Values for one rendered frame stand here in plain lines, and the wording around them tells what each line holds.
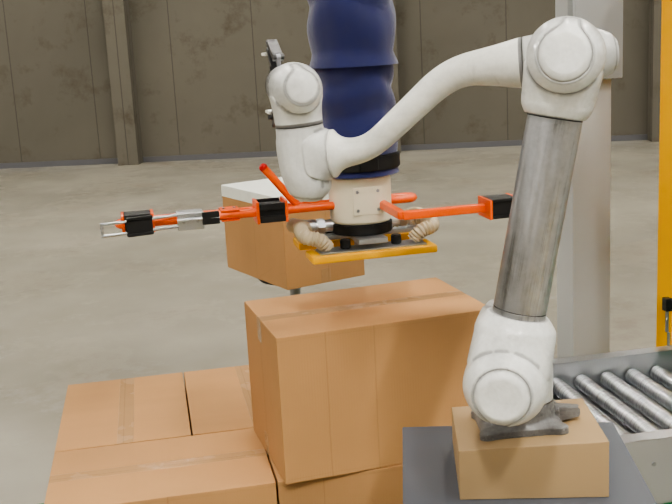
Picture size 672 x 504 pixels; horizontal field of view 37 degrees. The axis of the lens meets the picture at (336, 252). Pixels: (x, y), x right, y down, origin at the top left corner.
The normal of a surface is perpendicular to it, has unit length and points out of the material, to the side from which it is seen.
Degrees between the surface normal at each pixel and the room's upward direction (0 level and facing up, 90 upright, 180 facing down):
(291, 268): 90
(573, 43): 81
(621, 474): 0
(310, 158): 90
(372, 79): 70
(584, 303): 90
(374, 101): 109
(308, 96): 94
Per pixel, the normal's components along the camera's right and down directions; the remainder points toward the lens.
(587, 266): 0.19, 0.20
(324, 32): -0.58, 0.36
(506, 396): -0.26, 0.26
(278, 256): -0.85, 0.15
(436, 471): -0.05, -0.98
